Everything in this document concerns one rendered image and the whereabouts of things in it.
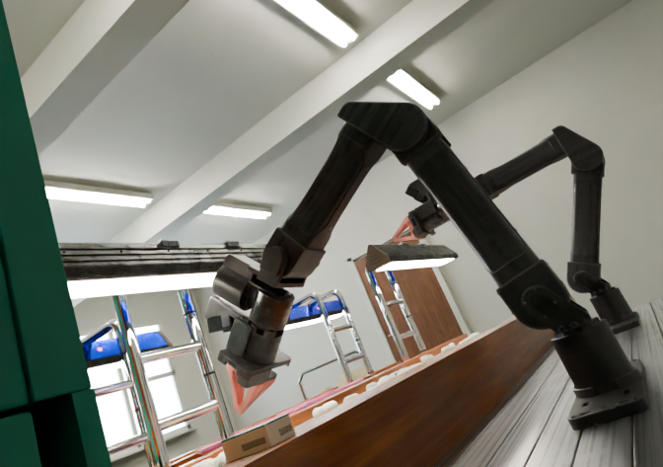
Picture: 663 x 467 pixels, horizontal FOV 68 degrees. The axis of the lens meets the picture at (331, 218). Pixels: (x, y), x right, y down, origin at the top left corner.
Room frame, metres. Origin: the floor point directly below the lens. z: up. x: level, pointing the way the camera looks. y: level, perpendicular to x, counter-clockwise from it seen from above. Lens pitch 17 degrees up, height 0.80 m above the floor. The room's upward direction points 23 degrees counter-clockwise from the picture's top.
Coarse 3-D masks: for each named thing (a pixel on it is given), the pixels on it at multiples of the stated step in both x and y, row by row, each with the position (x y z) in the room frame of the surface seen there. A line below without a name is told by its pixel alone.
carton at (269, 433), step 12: (276, 420) 0.47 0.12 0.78; (288, 420) 0.48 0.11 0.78; (240, 432) 0.49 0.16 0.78; (252, 432) 0.46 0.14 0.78; (264, 432) 0.45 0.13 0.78; (276, 432) 0.46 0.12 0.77; (288, 432) 0.48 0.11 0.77; (228, 444) 0.48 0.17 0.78; (240, 444) 0.47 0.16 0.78; (252, 444) 0.46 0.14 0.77; (264, 444) 0.46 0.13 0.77; (228, 456) 0.48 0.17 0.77; (240, 456) 0.47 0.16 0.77
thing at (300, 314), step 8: (328, 304) 2.13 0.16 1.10; (336, 304) 2.18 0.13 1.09; (296, 312) 1.92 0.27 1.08; (304, 312) 1.96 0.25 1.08; (312, 312) 1.99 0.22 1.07; (320, 312) 2.03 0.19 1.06; (328, 312) 2.07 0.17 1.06; (336, 312) 2.13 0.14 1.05; (288, 320) 1.84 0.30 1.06; (296, 320) 1.88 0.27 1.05; (304, 320) 1.92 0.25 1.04
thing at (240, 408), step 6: (228, 366) 0.76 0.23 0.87; (228, 372) 0.76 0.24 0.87; (234, 372) 0.76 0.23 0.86; (234, 378) 0.77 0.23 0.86; (234, 384) 0.77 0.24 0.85; (258, 384) 0.74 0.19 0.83; (264, 384) 0.75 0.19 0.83; (234, 390) 0.78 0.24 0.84; (252, 390) 0.74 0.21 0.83; (258, 390) 0.75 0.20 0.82; (234, 396) 0.78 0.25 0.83; (246, 396) 0.76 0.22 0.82; (252, 396) 0.75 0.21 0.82; (234, 402) 0.79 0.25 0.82; (246, 402) 0.77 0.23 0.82; (234, 408) 0.79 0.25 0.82; (240, 408) 0.78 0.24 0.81; (246, 408) 0.78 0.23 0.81; (240, 414) 0.79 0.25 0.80
